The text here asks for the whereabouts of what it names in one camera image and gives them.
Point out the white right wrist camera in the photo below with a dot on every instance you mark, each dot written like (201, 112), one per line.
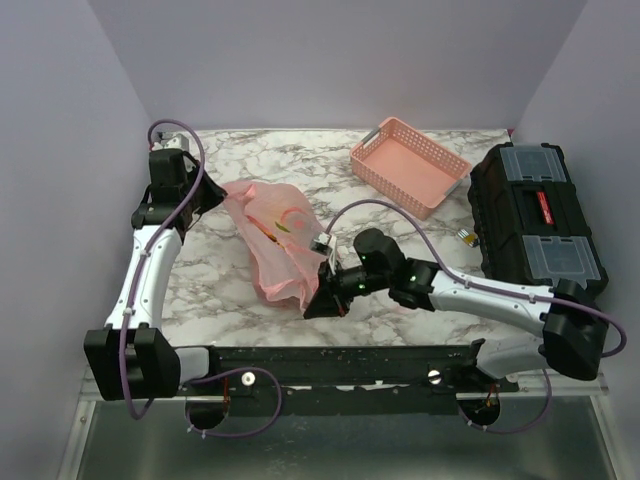
(326, 244)

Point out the black plastic toolbox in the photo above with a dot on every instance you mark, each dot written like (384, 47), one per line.
(529, 221)

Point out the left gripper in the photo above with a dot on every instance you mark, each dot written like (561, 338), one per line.
(216, 194)

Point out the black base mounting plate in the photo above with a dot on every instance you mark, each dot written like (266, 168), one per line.
(328, 381)

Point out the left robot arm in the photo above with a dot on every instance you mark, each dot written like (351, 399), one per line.
(129, 356)

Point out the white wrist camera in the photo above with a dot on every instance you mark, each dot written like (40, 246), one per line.
(326, 244)
(171, 140)

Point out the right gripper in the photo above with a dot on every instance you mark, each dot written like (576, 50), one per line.
(329, 301)

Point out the pink perforated plastic basket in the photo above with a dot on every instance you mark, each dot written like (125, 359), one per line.
(408, 167)

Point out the small yellow black object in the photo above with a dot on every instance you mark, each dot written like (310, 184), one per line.
(471, 239)

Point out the pink plastic bag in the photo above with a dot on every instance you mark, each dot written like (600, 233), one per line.
(278, 224)

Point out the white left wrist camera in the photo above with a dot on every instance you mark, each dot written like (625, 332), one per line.
(171, 140)

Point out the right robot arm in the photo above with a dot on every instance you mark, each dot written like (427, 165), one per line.
(562, 327)

